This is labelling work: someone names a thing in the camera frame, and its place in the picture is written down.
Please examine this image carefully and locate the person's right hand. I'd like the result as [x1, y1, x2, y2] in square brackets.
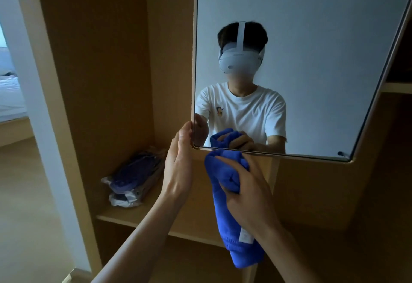
[215, 154, 281, 239]

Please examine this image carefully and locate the person's left forearm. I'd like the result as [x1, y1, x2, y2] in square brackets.
[91, 192, 185, 283]

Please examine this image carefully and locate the person's left hand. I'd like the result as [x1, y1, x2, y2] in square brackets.
[160, 121, 194, 204]

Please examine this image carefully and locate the tall framed mirror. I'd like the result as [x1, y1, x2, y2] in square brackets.
[191, 0, 412, 164]

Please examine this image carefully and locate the wooden wardrobe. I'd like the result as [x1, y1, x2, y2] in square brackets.
[11, 0, 412, 283]

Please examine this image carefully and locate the white bed with wooden frame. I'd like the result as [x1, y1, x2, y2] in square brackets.
[0, 46, 34, 147]

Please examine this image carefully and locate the blue packet in plastic wrap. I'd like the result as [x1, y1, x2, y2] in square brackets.
[101, 149, 167, 209]

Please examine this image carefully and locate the blue microfibre cloth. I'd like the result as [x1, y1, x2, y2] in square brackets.
[204, 148, 266, 269]

